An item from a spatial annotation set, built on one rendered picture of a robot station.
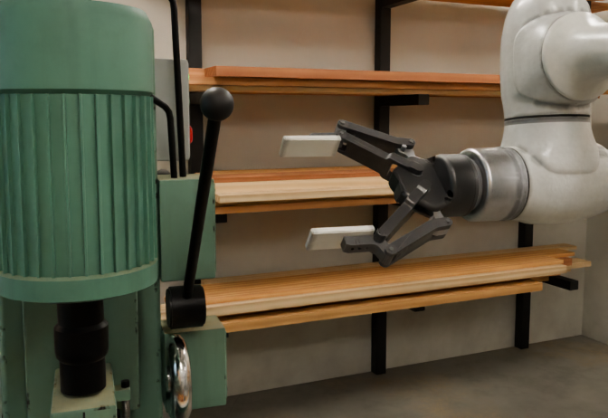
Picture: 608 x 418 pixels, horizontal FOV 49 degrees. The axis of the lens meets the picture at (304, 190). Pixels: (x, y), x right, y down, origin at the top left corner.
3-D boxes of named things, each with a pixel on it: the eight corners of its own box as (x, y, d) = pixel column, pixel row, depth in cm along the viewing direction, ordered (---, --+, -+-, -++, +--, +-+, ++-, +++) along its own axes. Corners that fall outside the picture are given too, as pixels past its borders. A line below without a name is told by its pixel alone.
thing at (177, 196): (161, 282, 96) (158, 179, 95) (155, 269, 105) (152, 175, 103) (218, 278, 99) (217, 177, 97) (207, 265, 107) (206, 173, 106)
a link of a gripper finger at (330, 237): (365, 242, 72) (367, 247, 72) (304, 245, 70) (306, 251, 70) (373, 224, 70) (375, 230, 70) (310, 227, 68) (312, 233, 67)
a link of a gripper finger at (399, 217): (411, 199, 79) (421, 205, 78) (364, 253, 72) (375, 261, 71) (422, 176, 76) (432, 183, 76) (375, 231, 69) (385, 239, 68)
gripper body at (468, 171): (466, 232, 80) (395, 235, 77) (441, 179, 85) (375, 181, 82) (492, 191, 74) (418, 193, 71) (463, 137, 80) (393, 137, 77)
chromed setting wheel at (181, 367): (173, 441, 89) (171, 351, 87) (162, 403, 100) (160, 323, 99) (195, 437, 90) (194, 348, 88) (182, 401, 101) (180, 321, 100)
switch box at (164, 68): (151, 161, 104) (148, 57, 102) (146, 157, 113) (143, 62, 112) (191, 160, 106) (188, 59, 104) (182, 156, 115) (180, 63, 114)
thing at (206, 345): (166, 413, 96) (164, 333, 95) (160, 394, 103) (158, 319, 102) (230, 404, 99) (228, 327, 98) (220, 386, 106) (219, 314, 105)
